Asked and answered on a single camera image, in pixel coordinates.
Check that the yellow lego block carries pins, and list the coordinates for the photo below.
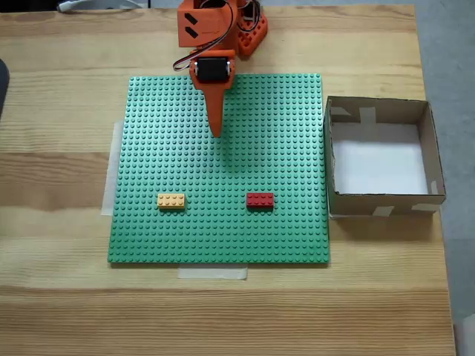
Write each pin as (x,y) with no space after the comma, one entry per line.
(171,201)

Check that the green lego baseplate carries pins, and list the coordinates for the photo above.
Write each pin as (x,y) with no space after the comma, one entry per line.
(167,155)

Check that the red lego block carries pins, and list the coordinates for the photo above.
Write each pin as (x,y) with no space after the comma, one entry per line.
(260,200)

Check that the brown cardboard box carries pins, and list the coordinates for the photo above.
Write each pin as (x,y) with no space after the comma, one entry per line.
(352,205)

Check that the white paper box lining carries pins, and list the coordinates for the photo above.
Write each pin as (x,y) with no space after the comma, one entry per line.
(378,167)

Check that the long masking tape strip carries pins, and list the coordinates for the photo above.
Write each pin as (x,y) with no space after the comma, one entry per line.
(107,178)

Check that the black rounded object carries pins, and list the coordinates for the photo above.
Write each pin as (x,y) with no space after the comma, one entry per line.
(3,85)

